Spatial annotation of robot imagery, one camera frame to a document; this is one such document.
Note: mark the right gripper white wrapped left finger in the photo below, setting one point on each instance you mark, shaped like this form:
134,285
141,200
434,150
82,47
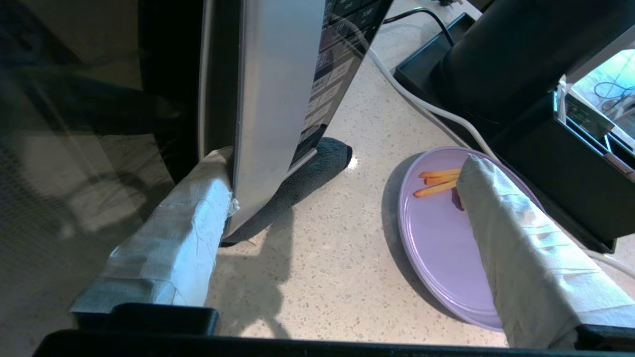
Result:
173,238

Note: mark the right gripper white wrapped right finger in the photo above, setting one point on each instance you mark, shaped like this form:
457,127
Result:
526,258

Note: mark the purple plate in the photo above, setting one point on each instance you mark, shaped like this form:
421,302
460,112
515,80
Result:
436,248

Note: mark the orange french fry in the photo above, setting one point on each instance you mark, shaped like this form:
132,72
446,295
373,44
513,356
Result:
439,173
441,179
434,189

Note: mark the black glass microwave door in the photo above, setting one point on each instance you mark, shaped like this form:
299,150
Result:
273,99

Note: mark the silver microwave oven body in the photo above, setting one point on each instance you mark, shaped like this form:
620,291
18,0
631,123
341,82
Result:
342,64

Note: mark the black appliance base tray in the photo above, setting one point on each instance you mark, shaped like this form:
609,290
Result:
545,168

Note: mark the dark grey cloth pad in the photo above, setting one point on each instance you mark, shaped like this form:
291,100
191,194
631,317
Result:
307,178

